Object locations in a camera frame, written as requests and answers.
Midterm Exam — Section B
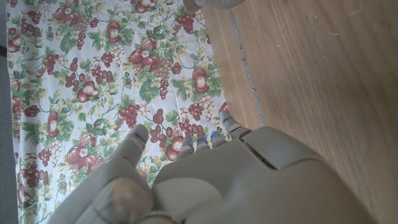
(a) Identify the fruit print backdrop cloth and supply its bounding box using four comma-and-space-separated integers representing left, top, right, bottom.
6, 0, 231, 224

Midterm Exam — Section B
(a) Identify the metal mesh sieve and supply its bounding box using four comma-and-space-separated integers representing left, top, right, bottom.
182, 0, 247, 14

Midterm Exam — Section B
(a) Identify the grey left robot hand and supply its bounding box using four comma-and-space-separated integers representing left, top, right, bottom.
46, 112, 377, 224

